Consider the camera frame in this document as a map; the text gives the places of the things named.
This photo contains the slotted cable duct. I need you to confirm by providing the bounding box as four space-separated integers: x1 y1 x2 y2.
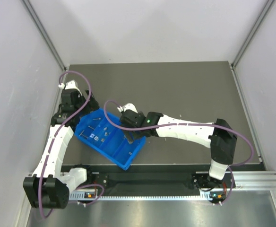
69 188 226 201

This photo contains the blue compartment bin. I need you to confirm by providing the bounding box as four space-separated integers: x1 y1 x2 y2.
74 108 146 170

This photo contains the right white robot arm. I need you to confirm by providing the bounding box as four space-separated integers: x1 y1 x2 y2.
117 103 237 182

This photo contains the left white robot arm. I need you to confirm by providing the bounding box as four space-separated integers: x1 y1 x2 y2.
23 80 99 209

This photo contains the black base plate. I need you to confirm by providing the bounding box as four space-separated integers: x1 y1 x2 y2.
88 172 212 189

